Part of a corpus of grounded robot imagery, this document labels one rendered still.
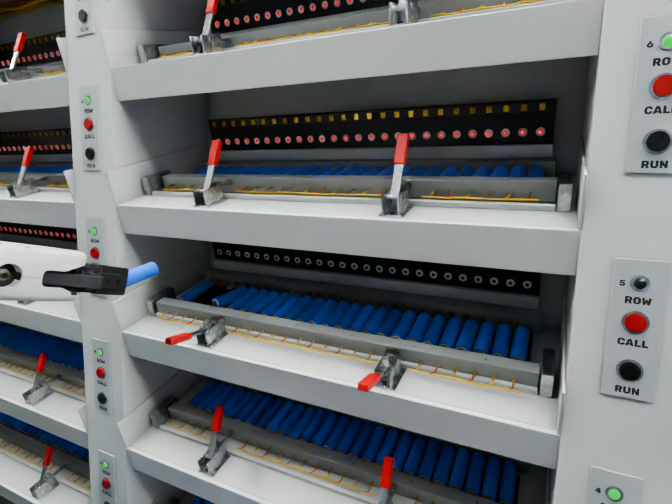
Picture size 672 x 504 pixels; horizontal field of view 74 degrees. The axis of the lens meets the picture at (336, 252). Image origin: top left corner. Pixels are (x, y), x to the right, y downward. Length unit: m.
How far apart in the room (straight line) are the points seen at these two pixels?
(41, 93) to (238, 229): 0.44
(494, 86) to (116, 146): 0.54
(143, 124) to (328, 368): 0.47
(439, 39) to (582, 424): 0.39
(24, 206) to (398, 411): 0.71
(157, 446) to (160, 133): 0.50
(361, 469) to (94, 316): 0.47
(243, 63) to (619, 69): 0.39
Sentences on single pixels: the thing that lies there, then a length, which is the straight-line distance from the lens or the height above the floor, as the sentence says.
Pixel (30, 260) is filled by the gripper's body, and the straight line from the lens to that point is 0.47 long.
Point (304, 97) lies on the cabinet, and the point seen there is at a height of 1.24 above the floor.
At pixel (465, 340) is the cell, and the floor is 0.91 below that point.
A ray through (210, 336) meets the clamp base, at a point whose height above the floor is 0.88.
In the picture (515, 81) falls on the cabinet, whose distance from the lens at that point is 0.66.
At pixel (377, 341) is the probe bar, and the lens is 0.56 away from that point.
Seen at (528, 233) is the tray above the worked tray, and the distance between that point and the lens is 0.45.
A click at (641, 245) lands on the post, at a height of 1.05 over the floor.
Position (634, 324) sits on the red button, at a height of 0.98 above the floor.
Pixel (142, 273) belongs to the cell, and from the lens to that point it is 0.59.
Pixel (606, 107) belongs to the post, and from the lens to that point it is 0.45.
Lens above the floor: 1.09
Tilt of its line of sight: 8 degrees down
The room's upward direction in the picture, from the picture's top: 1 degrees clockwise
